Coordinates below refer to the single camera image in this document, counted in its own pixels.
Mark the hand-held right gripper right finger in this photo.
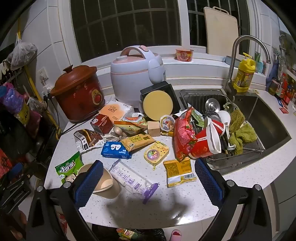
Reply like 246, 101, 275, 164
195, 159, 275, 241

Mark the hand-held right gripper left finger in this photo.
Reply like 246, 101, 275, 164
25, 160, 104, 241

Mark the green snack packet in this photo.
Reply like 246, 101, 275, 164
55, 152, 84, 185

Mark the blue packet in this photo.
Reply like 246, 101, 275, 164
101, 141, 132, 160

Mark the yellow-brown snack packet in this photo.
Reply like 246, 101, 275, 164
120, 134, 156, 153

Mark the black trash bag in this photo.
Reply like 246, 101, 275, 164
92, 224, 167, 241

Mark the beige paper cup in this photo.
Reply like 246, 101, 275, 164
77, 162, 121, 199

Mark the yellow barcode snack packet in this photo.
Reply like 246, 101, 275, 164
163, 159, 197, 188

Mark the red paper cup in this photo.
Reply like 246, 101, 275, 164
189, 116, 226, 159

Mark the clear purple plastic wrapper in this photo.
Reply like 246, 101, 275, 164
108, 160, 160, 205

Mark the brown coffee packet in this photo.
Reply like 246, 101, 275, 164
73, 128, 105, 153

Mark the red snack bag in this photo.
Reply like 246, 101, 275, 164
173, 107, 200, 162

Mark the metal spoon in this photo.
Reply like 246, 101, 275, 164
110, 126, 126, 142

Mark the green dish cloth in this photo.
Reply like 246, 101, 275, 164
228, 109, 258, 156

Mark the dark red drink carton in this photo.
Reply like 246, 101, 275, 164
90, 114, 114, 135

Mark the yellow round spinner toy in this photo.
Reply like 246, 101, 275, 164
144, 141, 169, 170

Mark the pink slipper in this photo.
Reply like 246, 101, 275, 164
170, 229, 183, 241

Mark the white plastic spoon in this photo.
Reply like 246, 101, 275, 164
217, 110, 236, 151

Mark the green white sachet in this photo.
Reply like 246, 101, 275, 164
191, 108, 205, 127

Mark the orange seasoning packet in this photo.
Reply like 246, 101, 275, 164
113, 120, 148, 135

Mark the small jelly cup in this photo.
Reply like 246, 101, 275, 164
159, 114, 176, 136

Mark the steel ladle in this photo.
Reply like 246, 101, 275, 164
205, 98, 221, 114

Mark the wooden block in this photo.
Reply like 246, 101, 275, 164
147, 120, 161, 137

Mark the orange tissue pack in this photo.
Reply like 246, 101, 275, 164
99, 100, 135, 124

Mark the steel kitchen sink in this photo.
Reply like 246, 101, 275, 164
180, 89, 292, 176

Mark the red-brown ceramic slow cooker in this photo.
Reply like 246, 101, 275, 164
50, 65, 106, 123

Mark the black square box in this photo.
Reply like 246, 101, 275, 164
140, 81, 181, 116

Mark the white power plug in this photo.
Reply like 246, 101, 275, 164
41, 76, 54, 98

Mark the yellow dish soap bottle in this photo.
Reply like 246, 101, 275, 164
233, 52, 255, 93

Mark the purple plastic bag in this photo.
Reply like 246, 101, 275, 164
0, 83, 31, 127

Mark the white pink rice cooker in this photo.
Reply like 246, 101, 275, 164
110, 46, 166, 112

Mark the yellow pipe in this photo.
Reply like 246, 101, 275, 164
17, 17, 60, 141

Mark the steel kitchen faucet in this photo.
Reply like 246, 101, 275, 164
225, 35, 271, 93

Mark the blue hanging cloth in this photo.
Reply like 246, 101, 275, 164
265, 57, 281, 93

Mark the red instant noodle bowl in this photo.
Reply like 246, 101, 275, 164
175, 48, 194, 62

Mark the grey plastic bag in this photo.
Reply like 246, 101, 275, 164
6, 38, 38, 70

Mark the beige cutting board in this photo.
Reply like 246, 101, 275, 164
203, 6, 240, 56

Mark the window with bars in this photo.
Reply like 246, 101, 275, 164
69, 0, 250, 63

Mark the wire dish rack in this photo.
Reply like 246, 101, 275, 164
180, 89, 265, 168

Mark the black power cable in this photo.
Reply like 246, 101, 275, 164
43, 95, 80, 136

